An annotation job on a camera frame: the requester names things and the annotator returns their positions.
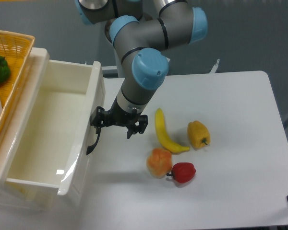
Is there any yellow woven basket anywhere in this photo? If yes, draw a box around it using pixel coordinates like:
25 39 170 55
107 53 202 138
0 30 35 134

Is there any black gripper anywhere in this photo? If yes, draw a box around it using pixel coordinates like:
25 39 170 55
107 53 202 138
90 106 148 139

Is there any white drawer cabinet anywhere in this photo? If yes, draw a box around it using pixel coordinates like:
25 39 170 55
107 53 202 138
0 47 49 210

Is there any yellow banana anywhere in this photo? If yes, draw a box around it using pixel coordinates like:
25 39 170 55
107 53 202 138
155 108 190 154

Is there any orange bread roll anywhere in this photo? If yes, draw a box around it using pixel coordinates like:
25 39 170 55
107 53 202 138
146 148 173 178

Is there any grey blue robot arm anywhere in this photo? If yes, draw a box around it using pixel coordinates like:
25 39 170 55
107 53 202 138
75 0 208 137

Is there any yellow bell pepper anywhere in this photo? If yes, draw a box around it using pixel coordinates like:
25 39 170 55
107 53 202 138
187 120 211 149

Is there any red bell pepper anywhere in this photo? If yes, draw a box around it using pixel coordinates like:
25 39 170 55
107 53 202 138
166 162 196 184

